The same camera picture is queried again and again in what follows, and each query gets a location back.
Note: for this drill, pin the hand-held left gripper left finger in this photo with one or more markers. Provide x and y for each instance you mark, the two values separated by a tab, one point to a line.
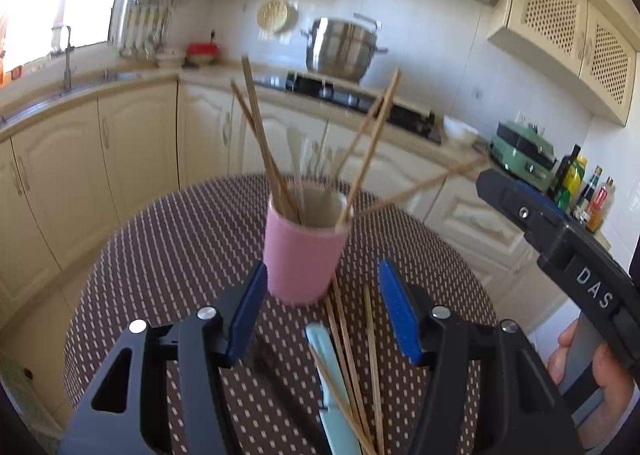
247	315

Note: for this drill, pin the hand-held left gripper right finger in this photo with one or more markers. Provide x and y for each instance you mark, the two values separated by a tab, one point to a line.
400	315

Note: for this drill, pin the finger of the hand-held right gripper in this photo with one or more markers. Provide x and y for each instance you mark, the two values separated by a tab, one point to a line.
520	210
554	209

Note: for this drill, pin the pink cup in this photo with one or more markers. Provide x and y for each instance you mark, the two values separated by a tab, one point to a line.
300	260

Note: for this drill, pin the long wooden chopstick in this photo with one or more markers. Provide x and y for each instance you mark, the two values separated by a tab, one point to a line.
425	187

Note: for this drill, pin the bunch of wooden chopsticks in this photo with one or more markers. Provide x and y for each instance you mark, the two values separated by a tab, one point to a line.
261	127

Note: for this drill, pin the person's right hand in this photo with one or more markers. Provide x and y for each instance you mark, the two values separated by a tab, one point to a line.
612	385

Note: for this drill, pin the dark soy sauce bottle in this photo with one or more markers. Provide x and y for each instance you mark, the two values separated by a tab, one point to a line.
590	190

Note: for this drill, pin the dark olive oil bottle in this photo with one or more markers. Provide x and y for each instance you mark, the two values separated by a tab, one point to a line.
567	170

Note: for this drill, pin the red brown sauce bottle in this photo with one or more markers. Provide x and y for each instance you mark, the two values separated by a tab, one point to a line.
600	207

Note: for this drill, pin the green electric cooker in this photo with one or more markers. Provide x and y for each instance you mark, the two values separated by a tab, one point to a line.
522	150

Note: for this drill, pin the white bowl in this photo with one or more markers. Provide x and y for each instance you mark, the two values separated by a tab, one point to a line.
460	129

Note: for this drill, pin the wide cream lattice cabinet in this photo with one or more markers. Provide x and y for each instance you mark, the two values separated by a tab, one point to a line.
555	20

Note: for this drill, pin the black gas stove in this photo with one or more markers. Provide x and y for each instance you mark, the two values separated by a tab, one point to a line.
350	95

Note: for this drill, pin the cream lower kitchen cabinets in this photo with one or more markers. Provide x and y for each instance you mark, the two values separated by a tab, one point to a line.
140	135

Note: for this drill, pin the steel steamer pot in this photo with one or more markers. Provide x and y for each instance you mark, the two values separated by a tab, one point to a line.
345	47

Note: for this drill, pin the red lidded container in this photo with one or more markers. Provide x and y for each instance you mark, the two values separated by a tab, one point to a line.
202	52

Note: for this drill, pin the stack of white bowls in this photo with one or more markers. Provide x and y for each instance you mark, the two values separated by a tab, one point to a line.
169	60

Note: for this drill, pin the steel sink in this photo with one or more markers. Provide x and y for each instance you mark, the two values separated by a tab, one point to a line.
45	102

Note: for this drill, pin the cream perforated steamer plate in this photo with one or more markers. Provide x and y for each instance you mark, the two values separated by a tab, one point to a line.
274	15

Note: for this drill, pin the steel faucet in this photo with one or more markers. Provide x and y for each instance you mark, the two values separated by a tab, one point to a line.
67	60

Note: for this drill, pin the small red jar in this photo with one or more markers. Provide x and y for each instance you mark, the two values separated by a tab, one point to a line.
16	72

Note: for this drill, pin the small wall switch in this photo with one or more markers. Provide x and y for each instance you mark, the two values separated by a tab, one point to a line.
477	94

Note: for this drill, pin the wall utensil rack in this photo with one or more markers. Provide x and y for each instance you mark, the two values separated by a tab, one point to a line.
150	0

